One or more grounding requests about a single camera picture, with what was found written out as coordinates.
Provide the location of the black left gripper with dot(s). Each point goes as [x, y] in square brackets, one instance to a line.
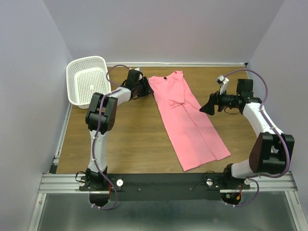
[146, 90]

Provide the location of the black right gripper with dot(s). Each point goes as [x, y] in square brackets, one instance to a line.
[215, 98]

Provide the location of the pink t-shirt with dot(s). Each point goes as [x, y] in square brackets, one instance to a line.
[191, 133]

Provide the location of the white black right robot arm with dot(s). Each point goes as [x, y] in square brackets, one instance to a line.
[271, 154]

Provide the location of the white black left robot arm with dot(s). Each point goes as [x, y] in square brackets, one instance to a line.
[100, 119]

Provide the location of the white table edge strip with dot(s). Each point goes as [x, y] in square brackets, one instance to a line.
[174, 64]

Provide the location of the white perforated plastic basket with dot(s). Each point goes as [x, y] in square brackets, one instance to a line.
[84, 77]

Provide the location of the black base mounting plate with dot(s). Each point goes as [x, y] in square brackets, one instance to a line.
[160, 187]

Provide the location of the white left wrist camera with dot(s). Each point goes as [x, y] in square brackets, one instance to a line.
[138, 69]

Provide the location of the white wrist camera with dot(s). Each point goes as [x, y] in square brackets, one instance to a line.
[138, 69]
[223, 83]

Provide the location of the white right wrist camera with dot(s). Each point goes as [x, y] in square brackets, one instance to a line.
[223, 83]

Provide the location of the aluminium front rail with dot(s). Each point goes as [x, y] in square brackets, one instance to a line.
[65, 183]

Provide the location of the aluminium rail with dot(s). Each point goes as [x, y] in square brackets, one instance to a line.
[65, 183]
[58, 151]

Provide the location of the aluminium left side rail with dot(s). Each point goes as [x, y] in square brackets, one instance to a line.
[58, 151]

